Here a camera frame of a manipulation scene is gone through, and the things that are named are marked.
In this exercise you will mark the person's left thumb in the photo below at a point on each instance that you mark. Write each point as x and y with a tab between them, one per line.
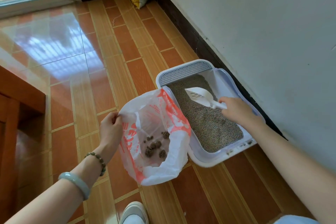
119	124

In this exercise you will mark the white and red plastic bag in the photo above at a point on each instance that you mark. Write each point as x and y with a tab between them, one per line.
160	137

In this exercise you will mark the person's left forearm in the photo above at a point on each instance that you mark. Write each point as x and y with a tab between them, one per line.
56	187

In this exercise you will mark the pale green jade bangle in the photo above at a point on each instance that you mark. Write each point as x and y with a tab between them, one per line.
76	183

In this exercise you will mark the white litter scoop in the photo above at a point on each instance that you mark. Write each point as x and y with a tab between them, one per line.
202	97

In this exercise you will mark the grey cat litter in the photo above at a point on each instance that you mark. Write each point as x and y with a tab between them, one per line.
210	118

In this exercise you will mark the brown litter clumps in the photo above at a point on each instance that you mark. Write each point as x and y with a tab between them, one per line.
157	145

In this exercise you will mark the person's left hand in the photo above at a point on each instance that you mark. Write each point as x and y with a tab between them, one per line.
110	130

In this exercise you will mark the person's right fingers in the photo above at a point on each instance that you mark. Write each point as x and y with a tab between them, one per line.
223	104

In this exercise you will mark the brown wooden furniture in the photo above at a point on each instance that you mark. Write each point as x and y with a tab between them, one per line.
15	132

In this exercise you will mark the light blue clothing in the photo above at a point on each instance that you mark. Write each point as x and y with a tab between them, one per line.
295	220

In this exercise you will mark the person's right hand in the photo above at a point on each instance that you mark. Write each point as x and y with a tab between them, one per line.
237	112

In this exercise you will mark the white shoe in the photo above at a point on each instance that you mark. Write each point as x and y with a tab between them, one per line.
133	213

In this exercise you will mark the white plastic litter box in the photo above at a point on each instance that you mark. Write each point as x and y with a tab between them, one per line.
204	153

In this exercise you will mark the person's right forearm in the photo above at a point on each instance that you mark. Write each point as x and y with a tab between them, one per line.
294	168

